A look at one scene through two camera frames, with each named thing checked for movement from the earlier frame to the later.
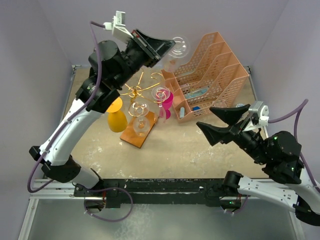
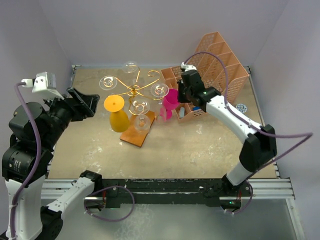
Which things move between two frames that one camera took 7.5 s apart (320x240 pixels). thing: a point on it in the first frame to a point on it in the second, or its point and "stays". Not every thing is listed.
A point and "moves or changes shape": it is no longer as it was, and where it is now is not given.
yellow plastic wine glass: (117, 119) stays
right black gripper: (214, 133) to (182, 99)
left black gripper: (160, 46) to (82, 105)
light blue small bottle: (182, 112) stays
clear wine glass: (173, 63) moves or changes shape
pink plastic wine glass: (167, 104) moves or changes shape
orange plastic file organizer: (212, 77) stays
